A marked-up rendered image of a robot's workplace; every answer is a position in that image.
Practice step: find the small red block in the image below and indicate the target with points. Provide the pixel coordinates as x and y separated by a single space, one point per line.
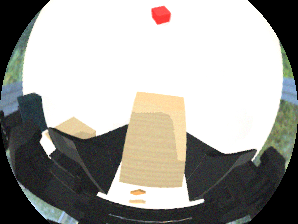
161 15

